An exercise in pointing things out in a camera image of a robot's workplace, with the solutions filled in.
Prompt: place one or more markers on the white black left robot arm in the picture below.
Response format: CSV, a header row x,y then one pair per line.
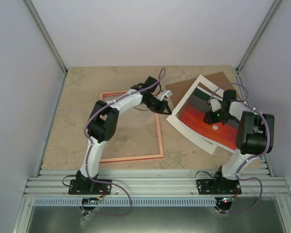
x,y
101,127

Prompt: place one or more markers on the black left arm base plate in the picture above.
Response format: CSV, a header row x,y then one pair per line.
x,y
97,188

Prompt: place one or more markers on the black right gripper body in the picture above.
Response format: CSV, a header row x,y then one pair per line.
x,y
222,117

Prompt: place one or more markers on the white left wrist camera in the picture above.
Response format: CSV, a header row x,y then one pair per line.
x,y
164,95

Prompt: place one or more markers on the aluminium corner post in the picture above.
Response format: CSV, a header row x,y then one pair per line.
x,y
34,13
258,35

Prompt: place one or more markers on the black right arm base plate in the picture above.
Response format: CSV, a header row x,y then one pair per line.
x,y
206,188

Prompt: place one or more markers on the red wooden picture frame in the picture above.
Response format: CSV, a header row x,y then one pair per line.
x,y
137,137

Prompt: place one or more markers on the aluminium rail platform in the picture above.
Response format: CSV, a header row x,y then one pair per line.
x,y
155,183

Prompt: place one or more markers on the grey slotted cable duct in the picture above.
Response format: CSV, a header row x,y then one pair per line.
x,y
124,202

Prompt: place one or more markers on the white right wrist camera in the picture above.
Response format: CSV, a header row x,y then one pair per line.
x,y
214,104

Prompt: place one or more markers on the aluminium corner post right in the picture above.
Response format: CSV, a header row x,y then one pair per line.
x,y
258,35

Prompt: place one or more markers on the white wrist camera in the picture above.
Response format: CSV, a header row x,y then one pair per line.
x,y
214,104
164,95

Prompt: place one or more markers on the white photo mat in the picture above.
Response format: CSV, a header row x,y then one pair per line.
x,y
173,121

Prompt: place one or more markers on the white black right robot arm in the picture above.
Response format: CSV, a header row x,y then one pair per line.
x,y
254,138

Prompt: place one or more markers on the brown cardboard backing board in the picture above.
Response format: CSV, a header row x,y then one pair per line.
x,y
180,88

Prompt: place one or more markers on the clear plastic bag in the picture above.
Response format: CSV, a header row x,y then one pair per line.
x,y
85,219

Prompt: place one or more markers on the red sunset photo print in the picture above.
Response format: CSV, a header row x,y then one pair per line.
x,y
190,118

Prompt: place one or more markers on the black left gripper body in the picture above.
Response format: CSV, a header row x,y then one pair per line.
x,y
154,106

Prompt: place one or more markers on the aluminium corner post left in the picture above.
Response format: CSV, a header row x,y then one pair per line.
x,y
34,13

